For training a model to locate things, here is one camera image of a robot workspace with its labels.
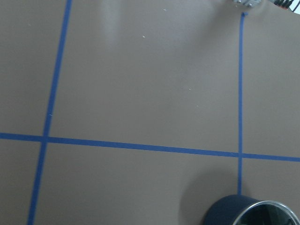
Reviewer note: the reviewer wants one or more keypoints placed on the dark blue saucepan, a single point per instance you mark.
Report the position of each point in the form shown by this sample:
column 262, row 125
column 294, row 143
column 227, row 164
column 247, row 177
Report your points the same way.
column 243, row 210

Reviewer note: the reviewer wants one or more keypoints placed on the aluminium frame post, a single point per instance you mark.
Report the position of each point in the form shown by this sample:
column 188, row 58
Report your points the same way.
column 247, row 3

